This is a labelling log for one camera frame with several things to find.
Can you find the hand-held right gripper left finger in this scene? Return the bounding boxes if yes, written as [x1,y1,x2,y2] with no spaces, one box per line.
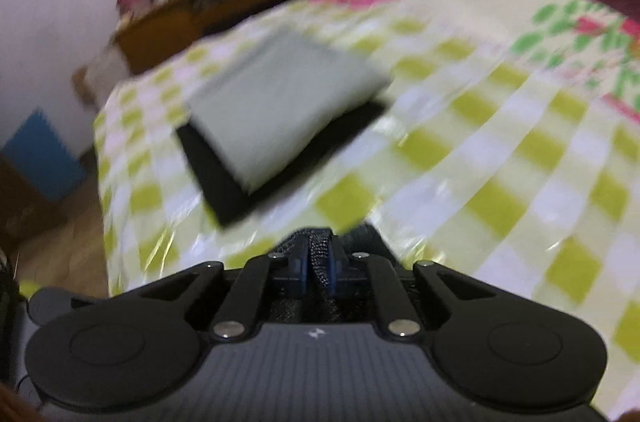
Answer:
[134,236,308,344]

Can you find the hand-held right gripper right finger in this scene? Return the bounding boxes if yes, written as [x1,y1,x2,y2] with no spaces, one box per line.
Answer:
[327,236,502,344]

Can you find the dark grey pants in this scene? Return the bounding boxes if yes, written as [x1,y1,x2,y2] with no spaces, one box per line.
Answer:
[270,226,402,329]

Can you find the folded black cloth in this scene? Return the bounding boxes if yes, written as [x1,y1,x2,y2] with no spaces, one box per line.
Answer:
[174,100,391,229]

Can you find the folded grey-green cloth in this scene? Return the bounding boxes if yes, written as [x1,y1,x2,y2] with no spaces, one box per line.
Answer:
[184,27,392,195]

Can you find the blue foam mat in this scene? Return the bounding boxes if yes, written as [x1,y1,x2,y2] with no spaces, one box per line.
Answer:
[0,108,87,205]

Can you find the green checkered bed sheet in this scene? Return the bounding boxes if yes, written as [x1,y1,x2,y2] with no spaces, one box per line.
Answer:
[92,0,640,405]

